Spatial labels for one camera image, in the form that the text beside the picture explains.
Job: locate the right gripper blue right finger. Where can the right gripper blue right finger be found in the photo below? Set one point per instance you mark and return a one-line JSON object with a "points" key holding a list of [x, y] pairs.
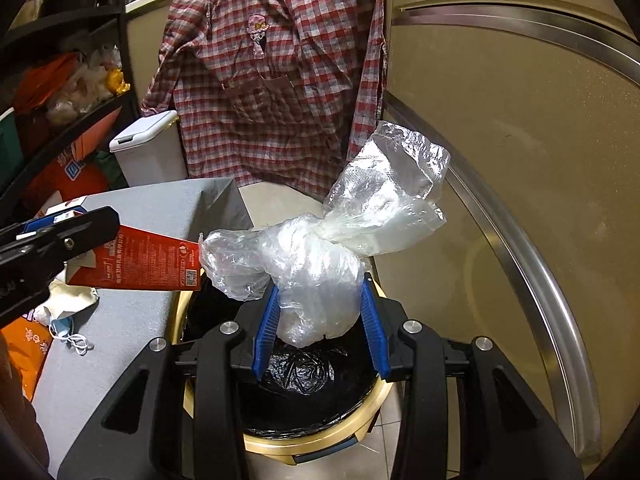
{"points": [[373, 327]]}

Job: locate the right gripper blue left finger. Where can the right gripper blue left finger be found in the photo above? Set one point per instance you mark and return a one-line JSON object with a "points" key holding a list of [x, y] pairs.
{"points": [[267, 332]]}

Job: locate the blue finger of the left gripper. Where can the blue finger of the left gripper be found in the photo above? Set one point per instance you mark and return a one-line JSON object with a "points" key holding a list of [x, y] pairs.
{"points": [[57, 216], [60, 241]]}

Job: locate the light blue face mask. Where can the light blue face mask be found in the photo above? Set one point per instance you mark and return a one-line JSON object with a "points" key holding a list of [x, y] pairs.
{"points": [[63, 329]]}

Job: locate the clear plastic bag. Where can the clear plastic bag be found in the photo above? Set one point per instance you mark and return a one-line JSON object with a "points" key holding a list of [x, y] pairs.
{"points": [[385, 200]]}

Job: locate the orange snack bag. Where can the orange snack bag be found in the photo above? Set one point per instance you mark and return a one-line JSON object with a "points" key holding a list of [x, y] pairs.
{"points": [[28, 344]]}

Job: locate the red medicine box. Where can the red medicine box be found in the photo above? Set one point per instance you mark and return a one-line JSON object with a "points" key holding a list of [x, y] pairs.
{"points": [[138, 260]]}

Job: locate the yellow lined paper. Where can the yellow lined paper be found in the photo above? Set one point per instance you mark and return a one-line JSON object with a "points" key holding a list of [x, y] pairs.
{"points": [[64, 301]]}

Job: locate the yellow trash bin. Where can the yellow trash bin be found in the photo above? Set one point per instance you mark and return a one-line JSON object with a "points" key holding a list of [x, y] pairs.
{"points": [[343, 434]]}

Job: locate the person's left hand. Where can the person's left hand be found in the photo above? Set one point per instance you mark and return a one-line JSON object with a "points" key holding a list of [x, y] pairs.
{"points": [[18, 410]]}

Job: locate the red bag under shelf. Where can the red bag under shelf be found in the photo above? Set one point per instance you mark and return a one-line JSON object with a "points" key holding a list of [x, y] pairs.
{"points": [[69, 174]]}

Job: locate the black bin liner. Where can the black bin liner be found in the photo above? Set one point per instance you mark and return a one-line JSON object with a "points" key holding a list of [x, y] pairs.
{"points": [[303, 391]]}

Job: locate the teal storage box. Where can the teal storage box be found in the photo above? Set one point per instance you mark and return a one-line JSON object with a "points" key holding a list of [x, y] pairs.
{"points": [[10, 148]]}

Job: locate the white lidded bin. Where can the white lidded bin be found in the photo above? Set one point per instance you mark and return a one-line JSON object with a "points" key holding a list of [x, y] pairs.
{"points": [[150, 151]]}

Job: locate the orange bag on shelf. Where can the orange bag on shelf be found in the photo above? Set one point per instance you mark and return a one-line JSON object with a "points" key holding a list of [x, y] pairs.
{"points": [[41, 82]]}

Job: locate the white plastic bags on shelf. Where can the white plastic bags on shelf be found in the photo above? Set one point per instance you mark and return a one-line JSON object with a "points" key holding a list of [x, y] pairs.
{"points": [[86, 88]]}

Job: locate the black shelving rack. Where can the black shelving rack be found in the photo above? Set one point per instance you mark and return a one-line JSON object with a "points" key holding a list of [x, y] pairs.
{"points": [[42, 30]]}

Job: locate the red plaid shirt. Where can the red plaid shirt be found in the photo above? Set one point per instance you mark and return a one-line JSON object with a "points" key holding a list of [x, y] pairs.
{"points": [[285, 91]]}

